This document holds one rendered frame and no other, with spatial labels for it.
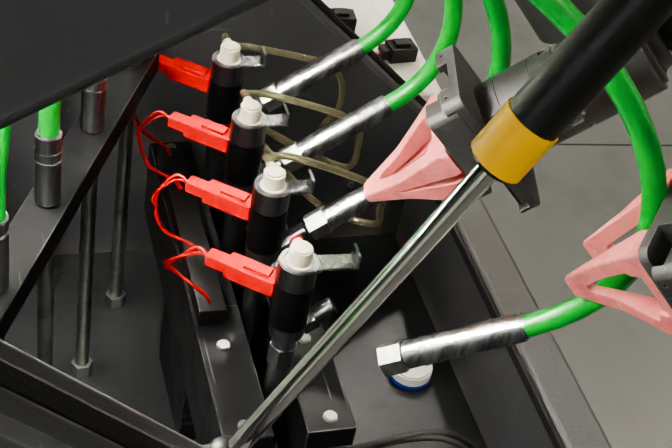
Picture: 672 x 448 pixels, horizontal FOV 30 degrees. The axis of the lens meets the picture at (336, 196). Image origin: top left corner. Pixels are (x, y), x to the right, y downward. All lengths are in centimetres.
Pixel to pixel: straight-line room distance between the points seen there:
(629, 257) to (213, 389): 37
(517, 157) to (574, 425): 66
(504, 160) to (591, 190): 249
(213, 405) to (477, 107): 30
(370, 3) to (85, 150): 54
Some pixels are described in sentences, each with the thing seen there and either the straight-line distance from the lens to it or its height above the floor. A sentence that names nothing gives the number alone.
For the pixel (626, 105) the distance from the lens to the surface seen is 66.
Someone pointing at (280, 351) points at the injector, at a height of 102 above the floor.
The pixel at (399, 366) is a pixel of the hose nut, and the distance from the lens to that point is 79.
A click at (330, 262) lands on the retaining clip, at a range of 86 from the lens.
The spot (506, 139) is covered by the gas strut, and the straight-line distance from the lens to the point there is 37.
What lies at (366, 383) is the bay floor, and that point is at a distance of 116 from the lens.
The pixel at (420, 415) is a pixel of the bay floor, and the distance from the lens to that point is 115.
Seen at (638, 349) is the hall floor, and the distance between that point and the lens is 253.
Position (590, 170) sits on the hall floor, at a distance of 293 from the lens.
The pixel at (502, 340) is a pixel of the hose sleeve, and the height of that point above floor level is 115.
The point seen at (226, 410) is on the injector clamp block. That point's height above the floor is 98.
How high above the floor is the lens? 168
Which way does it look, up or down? 39 degrees down
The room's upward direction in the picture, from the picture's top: 12 degrees clockwise
